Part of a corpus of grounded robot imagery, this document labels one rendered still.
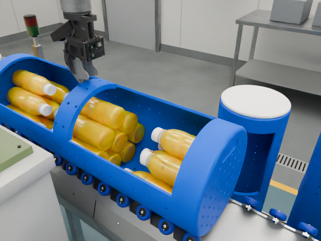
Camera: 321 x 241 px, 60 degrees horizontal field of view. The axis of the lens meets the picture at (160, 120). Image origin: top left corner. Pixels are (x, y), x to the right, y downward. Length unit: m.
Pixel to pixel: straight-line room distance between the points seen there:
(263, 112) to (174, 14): 3.67
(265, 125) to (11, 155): 0.85
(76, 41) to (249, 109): 0.69
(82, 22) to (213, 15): 3.66
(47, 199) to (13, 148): 0.16
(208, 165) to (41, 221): 0.47
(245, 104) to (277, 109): 0.12
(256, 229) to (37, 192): 0.58
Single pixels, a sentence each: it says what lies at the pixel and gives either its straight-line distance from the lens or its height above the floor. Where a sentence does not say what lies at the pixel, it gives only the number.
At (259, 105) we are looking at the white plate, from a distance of 1.17.
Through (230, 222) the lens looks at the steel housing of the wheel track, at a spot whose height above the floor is 0.93.
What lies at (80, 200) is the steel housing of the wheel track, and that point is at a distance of 0.98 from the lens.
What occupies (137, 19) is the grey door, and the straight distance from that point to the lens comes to 5.04.
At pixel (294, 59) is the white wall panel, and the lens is 4.11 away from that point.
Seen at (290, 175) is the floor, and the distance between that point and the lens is 2.52.
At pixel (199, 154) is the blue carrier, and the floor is 1.21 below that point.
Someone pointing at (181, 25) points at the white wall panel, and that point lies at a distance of 4.62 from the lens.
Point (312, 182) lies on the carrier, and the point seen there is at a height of 0.70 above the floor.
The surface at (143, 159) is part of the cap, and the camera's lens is 0.72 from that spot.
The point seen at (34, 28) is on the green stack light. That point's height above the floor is 1.20.
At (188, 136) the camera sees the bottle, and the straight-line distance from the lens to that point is 0.68.
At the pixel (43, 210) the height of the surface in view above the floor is 1.00.
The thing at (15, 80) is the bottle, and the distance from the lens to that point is 1.16.
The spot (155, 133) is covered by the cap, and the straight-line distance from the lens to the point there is 0.72.
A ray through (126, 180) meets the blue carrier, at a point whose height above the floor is 1.10.
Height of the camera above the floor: 1.58
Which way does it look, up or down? 32 degrees down
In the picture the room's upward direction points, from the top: straight up
